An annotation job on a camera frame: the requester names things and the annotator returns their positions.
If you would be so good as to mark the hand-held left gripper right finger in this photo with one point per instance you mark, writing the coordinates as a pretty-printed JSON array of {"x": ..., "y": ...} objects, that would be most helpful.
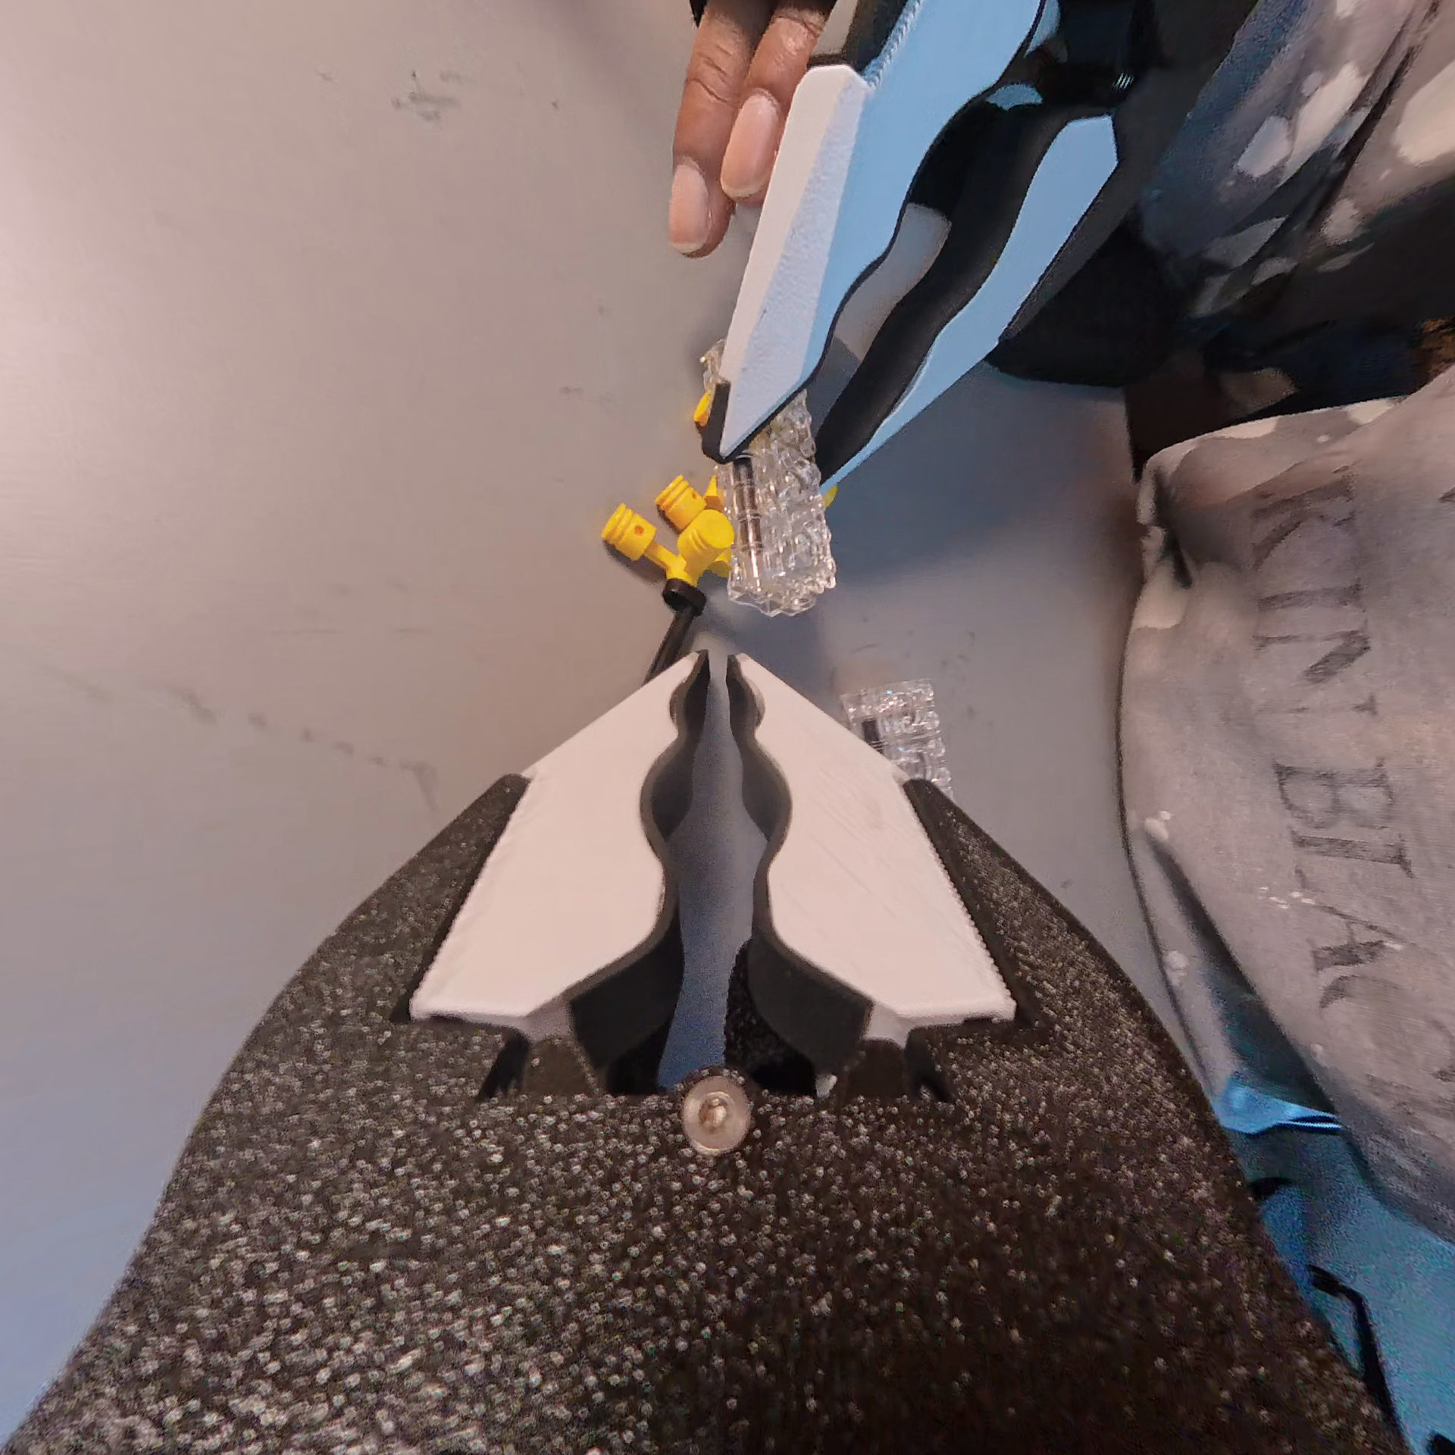
[{"x": 887, "y": 898}]

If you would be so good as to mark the clear toy cylinder block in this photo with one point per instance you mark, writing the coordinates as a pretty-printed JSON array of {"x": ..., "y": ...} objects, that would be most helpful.
[
  {"x": 785, "y": 534},
  {"x": 905, "y": 728}
]

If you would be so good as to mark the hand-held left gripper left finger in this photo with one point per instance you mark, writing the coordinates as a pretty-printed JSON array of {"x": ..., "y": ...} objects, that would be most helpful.
[{"x": 546, "y": 898}]

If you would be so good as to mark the person's grey hoodie torso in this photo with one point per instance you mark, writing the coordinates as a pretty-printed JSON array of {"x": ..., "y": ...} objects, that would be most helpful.
[{"x": 1307, "y": 738}]

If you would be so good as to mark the person's right forearm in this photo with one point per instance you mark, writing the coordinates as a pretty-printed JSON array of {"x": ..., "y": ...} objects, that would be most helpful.
[{"x": 1307, "y": 170}]

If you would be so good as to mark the yellow piston crankshaft assembly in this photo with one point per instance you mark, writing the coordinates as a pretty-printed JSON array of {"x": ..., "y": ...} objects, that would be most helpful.
[{"x": 693, "y": 541}]

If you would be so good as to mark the light blue cloth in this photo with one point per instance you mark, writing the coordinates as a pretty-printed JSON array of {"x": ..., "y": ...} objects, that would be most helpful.
[{"x": 1341, "y": 1251}]

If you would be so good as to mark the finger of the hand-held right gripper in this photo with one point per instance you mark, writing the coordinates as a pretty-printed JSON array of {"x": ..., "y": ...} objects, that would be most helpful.
[
  {"x": 1047, "y": 215},
  {"x": 818, "y": 227}
]

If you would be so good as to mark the person's right hand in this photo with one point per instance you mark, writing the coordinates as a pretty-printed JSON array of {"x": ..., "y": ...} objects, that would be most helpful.
[{"x": 728, "y": 113}]

